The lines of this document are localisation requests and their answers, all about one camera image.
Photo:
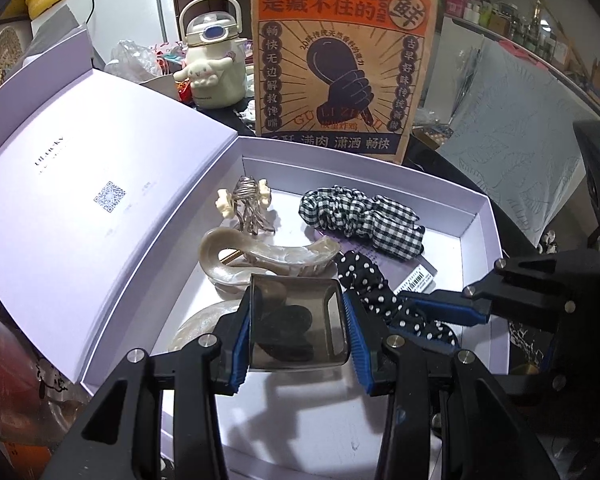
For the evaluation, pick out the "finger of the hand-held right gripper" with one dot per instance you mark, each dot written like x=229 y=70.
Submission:
x=575 y=365
x=445 y=310

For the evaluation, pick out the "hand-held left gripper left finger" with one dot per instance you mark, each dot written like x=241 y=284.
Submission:
x=237 y=345

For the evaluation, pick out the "brown printed paper bag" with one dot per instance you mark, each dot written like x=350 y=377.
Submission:
x=345 y=60

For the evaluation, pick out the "clear grey square box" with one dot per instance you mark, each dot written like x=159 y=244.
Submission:
x=327 y=330

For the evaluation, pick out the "white fridge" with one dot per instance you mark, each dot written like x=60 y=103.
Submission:
x=135 y=5

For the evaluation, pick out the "row of bottles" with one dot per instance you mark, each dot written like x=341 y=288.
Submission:
x=510 y=20

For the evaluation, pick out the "clear plastic bag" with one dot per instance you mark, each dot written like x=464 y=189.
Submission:
x=132 y=60

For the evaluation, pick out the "white slippers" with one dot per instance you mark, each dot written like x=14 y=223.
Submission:
x=549 y=241

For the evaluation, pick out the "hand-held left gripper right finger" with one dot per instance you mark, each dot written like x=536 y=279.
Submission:
x=357 y=345

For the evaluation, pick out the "black white gingham scrunchie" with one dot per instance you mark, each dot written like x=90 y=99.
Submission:
x=375 y=215

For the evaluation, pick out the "round woven mat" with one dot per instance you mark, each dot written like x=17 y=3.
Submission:
x=4 y=57

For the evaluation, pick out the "pearl hair claw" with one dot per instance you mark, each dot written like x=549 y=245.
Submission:
x=195 y=322
x=280 y=260

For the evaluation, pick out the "black white polka-dot scrunchie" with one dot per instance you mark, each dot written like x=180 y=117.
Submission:
x=375 y=280

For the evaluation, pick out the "metal flower hair claw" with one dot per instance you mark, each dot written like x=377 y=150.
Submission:
x=250 y=200

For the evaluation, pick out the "white cartoon dog bottle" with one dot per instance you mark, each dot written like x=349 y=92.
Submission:
x=215 y=70

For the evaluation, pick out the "lavender gift box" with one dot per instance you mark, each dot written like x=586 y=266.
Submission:
x=80 y=160

